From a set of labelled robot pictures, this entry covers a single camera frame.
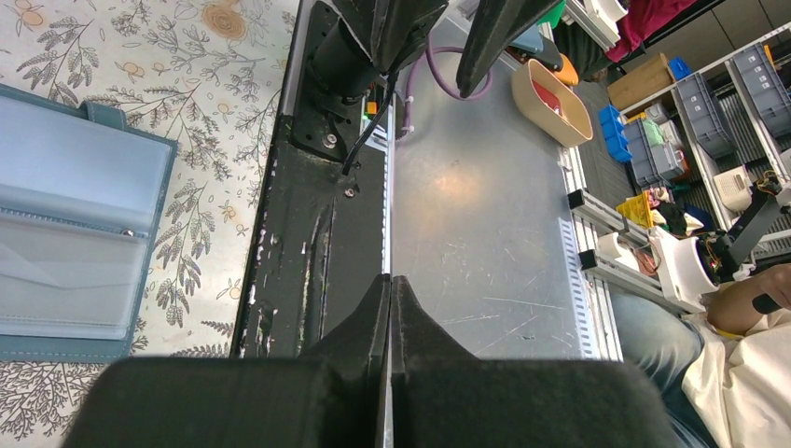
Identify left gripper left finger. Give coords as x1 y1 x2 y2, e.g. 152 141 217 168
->
64 274 392 447

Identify white slotted cable duct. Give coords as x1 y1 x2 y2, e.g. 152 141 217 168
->
366 96 397 273

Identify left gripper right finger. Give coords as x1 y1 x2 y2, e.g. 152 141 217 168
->
390 276 675 447

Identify blue card holder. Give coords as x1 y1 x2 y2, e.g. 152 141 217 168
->
1 86 177 363

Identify floral patterned table mat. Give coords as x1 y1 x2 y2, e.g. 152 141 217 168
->
1 1 298 447

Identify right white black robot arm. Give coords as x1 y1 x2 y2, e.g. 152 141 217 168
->
311 0 559 98

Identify seated person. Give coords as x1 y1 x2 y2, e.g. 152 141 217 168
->
611 263 790 447

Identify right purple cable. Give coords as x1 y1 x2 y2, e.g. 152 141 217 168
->
398 34 494 140

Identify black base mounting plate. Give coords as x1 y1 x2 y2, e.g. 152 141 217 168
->
230 1 387 357

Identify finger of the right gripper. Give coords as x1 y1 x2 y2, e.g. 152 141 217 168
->
333 0 449 73
456 0 561 98

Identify grey storage crates shelf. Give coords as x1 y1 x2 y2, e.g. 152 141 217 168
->
610 37 790 175

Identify beige oval basket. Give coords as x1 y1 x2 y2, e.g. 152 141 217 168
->
510 60 593 147

